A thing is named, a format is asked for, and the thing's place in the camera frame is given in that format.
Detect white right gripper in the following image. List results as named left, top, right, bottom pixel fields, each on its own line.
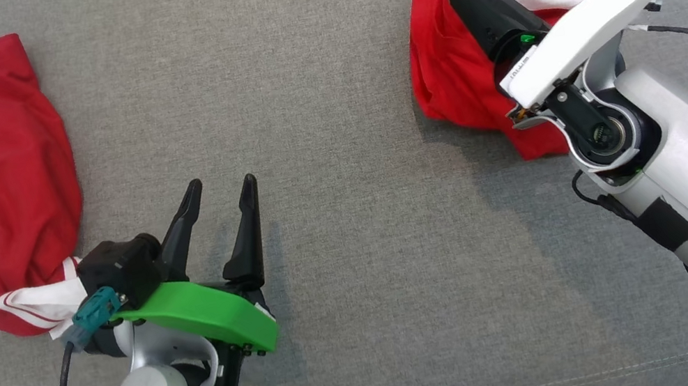
left=433, top=0, right=680, bottom=123

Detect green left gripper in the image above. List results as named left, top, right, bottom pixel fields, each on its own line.
left=93, top=168, right=288, bottom=380

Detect red Bulls 23 shorts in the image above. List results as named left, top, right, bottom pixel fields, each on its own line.
left=397, top=0, right=624, bottom=180

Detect grey fabric sofa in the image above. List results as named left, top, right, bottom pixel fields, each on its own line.
left=0, top=0, right=688, bottom=386

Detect black tape patch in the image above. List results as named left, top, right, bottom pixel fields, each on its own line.
left=632, top=190, right=688, bottom=258

